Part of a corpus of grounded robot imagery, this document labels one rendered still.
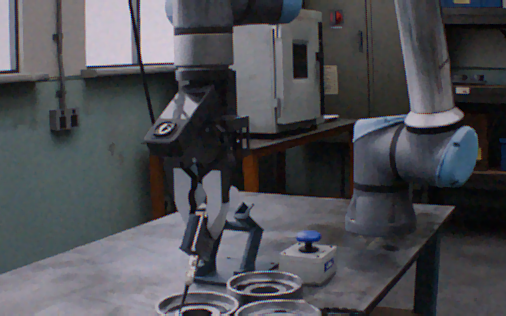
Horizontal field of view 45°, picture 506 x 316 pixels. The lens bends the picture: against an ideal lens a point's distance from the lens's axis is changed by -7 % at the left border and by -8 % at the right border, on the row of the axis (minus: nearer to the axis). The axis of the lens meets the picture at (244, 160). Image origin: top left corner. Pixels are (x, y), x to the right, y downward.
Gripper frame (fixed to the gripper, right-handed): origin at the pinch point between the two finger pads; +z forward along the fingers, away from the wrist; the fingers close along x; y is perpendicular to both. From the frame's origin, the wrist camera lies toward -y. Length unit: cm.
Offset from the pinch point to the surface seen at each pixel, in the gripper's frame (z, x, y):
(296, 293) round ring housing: 9.7, -9.8, 7.3
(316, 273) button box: 11.2, -7.4, 20.4
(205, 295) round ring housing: 9.5, 0.7, 1.3
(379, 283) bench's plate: 13.3, -16.5, 24.4
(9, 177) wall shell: 19, 155, 103
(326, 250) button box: 8.7, -7.3, 24.8
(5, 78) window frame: -20, 146, 96
